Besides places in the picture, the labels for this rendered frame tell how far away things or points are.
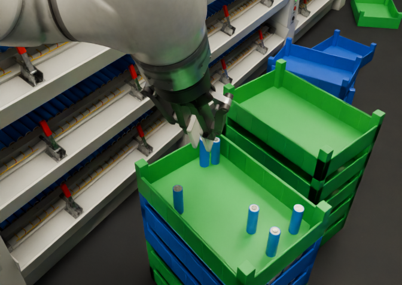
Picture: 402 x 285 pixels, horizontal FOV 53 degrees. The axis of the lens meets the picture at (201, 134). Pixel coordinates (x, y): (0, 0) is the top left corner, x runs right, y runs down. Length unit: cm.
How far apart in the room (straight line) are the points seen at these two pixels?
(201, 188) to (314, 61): 103
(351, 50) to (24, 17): 175
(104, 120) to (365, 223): 77
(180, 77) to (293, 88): 66
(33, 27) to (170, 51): 13
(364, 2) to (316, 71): 97
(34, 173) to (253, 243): 47
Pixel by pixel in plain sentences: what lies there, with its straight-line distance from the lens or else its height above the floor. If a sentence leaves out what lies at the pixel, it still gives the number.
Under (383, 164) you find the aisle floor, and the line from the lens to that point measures 145.
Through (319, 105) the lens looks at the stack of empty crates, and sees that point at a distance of 105.
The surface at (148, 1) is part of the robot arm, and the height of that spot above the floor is 80.
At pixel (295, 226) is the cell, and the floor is 35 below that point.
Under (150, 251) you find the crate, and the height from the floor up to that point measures 13.
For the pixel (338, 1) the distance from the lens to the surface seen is 242.
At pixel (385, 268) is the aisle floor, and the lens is 119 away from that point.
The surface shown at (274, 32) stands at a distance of 178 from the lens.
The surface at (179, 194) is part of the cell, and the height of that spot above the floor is 38.
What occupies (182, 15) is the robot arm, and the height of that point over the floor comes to 78.
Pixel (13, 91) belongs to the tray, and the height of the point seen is 52.
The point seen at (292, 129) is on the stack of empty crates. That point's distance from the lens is 97.
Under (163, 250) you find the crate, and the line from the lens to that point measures 88.
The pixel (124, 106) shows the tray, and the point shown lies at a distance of 103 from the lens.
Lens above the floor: 93
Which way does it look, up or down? 41 degrees down
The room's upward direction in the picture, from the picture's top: straight up
